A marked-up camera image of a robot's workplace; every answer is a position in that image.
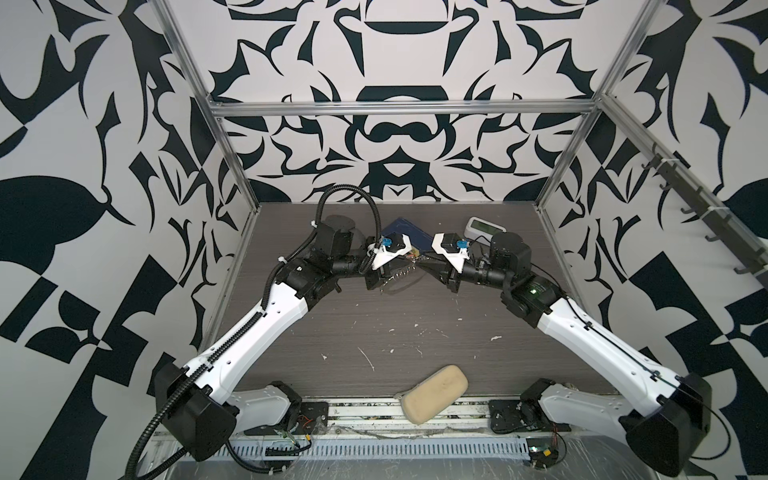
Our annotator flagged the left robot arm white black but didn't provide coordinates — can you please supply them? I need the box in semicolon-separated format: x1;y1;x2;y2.
149;215;412;461

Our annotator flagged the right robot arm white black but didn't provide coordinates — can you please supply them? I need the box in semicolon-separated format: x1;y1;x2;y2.
419;232;713;477

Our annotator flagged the blue notebook yellow label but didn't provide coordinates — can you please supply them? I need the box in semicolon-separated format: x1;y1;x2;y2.
382;217;433;252

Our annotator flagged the white digital clock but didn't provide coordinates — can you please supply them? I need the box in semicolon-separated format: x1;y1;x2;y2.
464;216;506;241

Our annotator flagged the small circuit board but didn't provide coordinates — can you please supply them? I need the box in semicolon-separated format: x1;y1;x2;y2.
526;435;568;470

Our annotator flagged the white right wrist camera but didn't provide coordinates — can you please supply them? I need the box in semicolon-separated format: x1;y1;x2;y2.
431;233;470;274

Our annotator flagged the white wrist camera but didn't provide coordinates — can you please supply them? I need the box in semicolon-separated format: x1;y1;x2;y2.
431;233;470;274
371;232;412;270

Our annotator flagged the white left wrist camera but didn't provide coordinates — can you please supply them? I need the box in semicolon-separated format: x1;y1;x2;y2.
371;232;412;270

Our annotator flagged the black corrugated cable hose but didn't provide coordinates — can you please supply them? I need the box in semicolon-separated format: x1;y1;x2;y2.
119;184;385;480

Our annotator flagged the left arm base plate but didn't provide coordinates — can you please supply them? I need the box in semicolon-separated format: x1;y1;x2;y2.
244;401;329;436

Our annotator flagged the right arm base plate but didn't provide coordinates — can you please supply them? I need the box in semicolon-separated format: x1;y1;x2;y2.
488;399;540;435

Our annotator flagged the white cable duct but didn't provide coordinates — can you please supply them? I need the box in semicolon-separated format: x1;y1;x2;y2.
232;437;530;461

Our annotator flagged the wall hook rail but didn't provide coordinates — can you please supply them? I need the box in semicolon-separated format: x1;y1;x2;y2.
641;143;767;289

